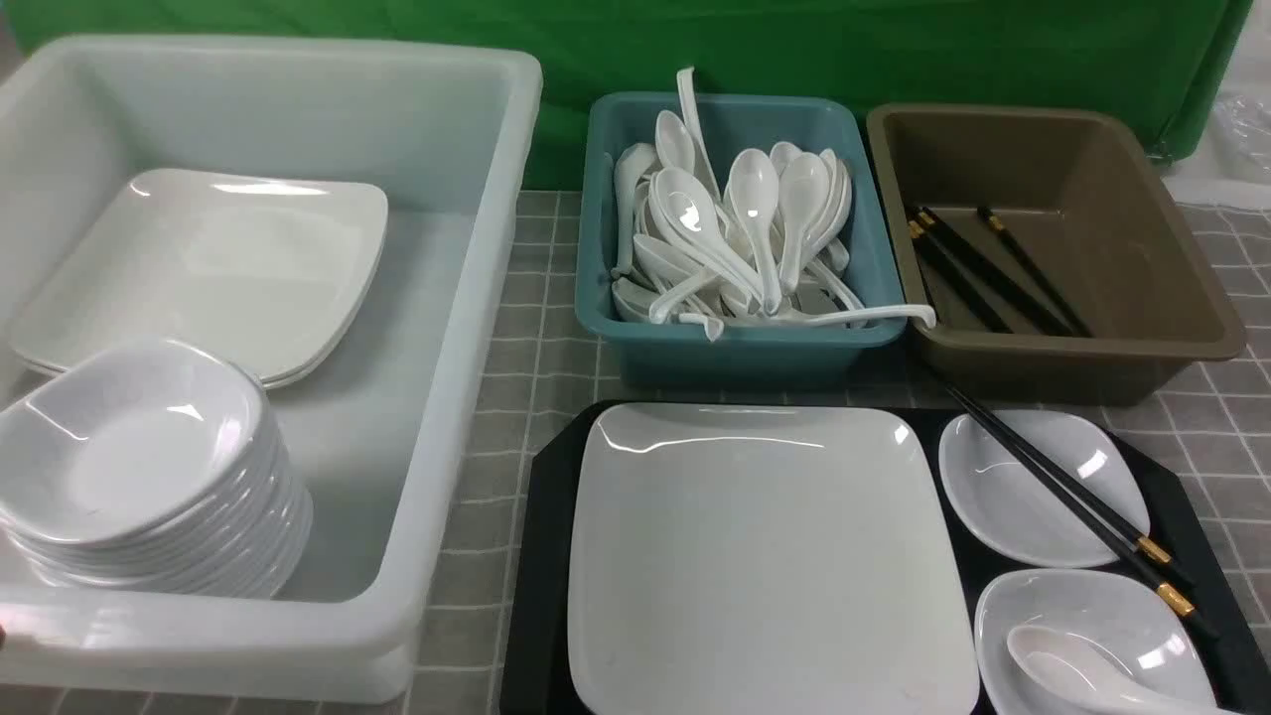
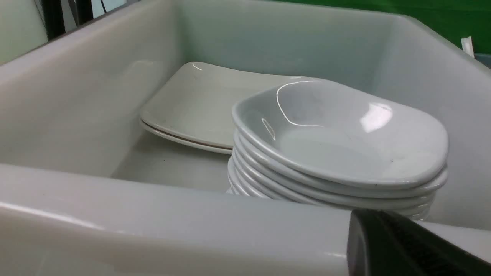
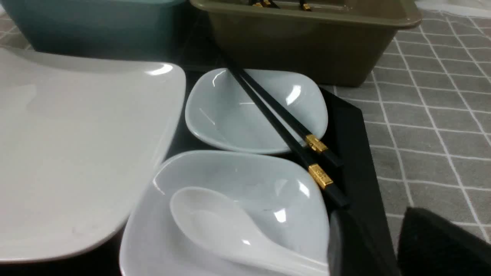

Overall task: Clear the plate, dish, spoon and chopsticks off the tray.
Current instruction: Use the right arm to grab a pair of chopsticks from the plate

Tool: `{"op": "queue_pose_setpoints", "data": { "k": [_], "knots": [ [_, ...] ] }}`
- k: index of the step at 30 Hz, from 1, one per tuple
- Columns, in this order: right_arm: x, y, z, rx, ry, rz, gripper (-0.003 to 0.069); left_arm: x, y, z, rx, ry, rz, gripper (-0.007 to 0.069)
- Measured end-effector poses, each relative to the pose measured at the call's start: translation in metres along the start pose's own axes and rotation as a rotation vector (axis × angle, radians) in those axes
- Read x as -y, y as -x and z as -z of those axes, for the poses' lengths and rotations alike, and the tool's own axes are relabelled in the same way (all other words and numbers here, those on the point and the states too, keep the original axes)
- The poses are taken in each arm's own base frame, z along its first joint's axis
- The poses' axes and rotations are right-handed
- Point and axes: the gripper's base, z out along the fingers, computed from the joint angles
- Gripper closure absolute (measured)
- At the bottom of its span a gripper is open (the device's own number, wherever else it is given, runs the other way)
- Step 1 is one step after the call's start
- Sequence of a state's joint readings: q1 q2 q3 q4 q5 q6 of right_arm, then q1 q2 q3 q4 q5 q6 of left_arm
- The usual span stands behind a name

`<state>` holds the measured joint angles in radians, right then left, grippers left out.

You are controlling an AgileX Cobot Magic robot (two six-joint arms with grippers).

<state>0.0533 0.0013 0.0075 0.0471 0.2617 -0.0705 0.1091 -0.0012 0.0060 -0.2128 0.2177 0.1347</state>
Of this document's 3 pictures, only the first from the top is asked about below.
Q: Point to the large white square plate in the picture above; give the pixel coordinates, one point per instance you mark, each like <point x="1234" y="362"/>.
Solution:
<point x="763" y="560"/>

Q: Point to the small white bowl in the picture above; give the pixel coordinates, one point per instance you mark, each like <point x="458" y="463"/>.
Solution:
<point x="1010" y="511"/>
<point x="1126" y="621"/>

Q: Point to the white spoon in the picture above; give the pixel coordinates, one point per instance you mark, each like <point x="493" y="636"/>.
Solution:
<point x="1071" y="669"/>
<point x="690" y="116"/>
<point x="753" y="190"/>
<point x="687" y="209"/>
<point x="923" y="313"/>

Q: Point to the teal plastic bin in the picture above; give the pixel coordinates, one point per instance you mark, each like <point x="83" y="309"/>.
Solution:
<point x="744" y="359"/>

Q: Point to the white spoon over bin edge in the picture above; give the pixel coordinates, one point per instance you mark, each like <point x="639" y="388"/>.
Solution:
<point x="923" y="313"/>

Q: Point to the white spoon standing upright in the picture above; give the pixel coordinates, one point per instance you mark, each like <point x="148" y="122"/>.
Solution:
<point x="690" y="116"/>

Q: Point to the large white plastic tub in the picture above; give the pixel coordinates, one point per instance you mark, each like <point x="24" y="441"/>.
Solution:
<point x="378" y="431"/>

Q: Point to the white square plates in tub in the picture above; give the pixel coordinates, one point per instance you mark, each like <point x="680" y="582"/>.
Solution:
<point x="268" y="273"/>

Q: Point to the brown plastic bin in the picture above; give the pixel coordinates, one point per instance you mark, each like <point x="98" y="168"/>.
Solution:
<point x="1079" y="193"/>

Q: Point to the black serving tray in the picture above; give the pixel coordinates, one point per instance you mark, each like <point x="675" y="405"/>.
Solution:
<point x="536" y="677"/>

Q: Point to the stack of white bowls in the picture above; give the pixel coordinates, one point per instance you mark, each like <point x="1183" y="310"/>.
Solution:
<point x="153" y="467"/>

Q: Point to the grey checked tablecloth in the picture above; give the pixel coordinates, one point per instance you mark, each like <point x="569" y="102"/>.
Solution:
<point x="1208" y="426"/>

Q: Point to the green cloth backdrop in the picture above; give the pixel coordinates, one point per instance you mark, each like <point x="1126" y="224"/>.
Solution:
<point x="1155" y="65"/>

